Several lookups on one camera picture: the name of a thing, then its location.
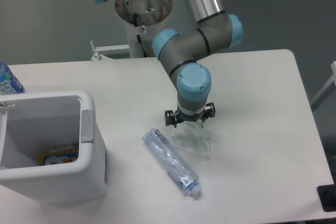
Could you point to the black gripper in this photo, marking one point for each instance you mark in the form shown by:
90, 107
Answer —
177, 117

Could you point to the clear plastic wrapper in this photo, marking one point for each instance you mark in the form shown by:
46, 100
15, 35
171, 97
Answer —
192, 137

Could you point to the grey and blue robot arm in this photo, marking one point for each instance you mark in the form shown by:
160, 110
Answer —
179, 54

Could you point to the white plastic trash can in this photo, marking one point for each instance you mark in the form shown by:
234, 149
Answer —
34, 123

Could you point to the crushed clear plastic bottle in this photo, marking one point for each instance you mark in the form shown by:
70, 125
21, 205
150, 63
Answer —
176, 166

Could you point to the colourful snack package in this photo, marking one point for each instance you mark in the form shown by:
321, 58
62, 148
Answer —
68, 154

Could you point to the black clamp at table edge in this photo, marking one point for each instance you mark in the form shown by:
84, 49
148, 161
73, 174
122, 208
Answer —
327, 197

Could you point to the blue labelled water bottle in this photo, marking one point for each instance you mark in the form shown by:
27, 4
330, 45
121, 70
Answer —
9, 83

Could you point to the white metal table frame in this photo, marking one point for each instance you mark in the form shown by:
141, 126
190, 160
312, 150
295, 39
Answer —
111, 52

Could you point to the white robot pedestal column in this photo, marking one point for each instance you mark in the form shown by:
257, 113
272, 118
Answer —
143, 20

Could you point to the white frame at right edge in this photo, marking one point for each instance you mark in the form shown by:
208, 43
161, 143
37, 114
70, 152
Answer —
324, 91

